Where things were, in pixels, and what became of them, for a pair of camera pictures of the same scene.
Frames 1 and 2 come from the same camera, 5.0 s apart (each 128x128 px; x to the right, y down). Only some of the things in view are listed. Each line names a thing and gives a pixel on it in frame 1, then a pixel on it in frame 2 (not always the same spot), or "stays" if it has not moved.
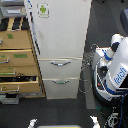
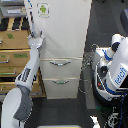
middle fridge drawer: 60,68 stays
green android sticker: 43,10 stays
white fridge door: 63,34 stays
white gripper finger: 32,121 → 33,34
